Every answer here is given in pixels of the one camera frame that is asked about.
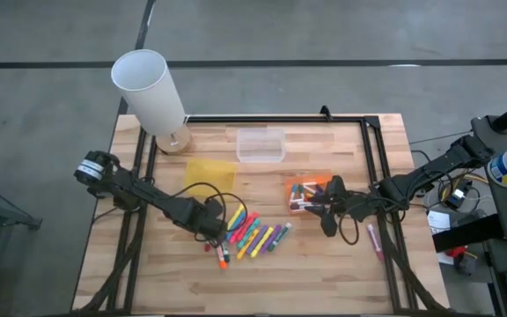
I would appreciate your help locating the white lamp wooden base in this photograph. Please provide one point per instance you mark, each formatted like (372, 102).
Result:
(148, 92)

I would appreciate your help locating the pink highlighter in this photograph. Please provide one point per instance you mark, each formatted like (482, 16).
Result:
(240, 231)

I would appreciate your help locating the orange-yellow highlighter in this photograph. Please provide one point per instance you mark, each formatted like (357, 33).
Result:
(245, 246)

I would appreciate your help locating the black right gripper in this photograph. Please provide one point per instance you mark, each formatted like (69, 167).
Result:
(354, 204)

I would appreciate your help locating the coral red highlighter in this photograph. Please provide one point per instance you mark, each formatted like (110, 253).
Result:
(252, 218)

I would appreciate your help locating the teal highlighter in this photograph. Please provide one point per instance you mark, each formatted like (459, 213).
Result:
(250, 232)

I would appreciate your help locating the orange Expo marker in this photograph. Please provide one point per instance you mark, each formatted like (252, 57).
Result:
(222, 262)

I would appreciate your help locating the black aluminium rig frame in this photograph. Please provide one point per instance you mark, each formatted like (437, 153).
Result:
(280, 119)

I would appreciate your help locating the white marker green cap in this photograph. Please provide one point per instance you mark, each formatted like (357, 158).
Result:
(300, 190)

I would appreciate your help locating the red object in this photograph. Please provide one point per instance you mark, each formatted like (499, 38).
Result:
(456, 252)

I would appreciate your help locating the red Expo marker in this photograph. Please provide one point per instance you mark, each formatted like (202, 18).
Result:
(207, 247)

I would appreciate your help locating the white marker blue cap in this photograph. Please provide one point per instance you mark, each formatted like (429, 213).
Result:
(318, 189)

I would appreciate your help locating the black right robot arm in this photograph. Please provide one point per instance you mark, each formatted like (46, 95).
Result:
(438, 165)

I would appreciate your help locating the black clamp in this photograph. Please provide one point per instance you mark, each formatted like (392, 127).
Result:
(325, 112)

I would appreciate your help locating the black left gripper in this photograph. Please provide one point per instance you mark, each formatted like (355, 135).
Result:
(200, 218)

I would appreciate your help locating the orange plastic bin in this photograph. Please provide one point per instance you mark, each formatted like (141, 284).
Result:
(319, 179)

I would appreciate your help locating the grey small object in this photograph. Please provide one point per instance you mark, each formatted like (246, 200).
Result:
(465, 264)

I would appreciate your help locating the green Expo marker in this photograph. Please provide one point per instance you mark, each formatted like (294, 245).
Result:
(280, 237)
(226, 255)

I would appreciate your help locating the clear plastic bin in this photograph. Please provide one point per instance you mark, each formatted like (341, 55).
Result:
(261, 145)

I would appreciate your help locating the yellow plastic bin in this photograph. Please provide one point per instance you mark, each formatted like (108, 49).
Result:
(209, 174)

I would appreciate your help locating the blue highlighter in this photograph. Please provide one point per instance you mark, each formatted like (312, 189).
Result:
(240, 221)

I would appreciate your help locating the small blue silver device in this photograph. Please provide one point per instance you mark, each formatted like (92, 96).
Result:
(457, 196)

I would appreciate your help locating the white paper sheet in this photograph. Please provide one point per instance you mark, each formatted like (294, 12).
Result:
(438, 220)

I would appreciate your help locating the white marker cyan cap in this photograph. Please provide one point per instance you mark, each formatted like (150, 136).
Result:
(293, 191)

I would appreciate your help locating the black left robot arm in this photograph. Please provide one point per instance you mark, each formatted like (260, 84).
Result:
(139, 191)

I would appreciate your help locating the purple highlighter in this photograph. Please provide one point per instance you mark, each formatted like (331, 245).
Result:
(258, 240)
(272, 238)

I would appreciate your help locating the magenta Expo marker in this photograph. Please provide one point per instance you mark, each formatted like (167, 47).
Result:
(374, 241)

